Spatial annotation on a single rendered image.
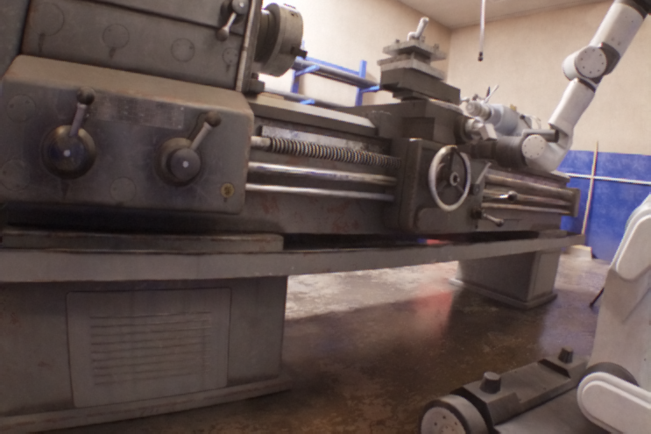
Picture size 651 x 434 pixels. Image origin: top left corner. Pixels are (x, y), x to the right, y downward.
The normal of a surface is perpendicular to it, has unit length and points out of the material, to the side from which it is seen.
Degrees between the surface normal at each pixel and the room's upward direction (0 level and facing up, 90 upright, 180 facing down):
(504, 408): 45
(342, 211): 90
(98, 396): 90
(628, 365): 90
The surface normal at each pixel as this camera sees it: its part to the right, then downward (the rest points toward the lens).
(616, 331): -0.88, -0.08
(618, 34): -0.27, 0.18
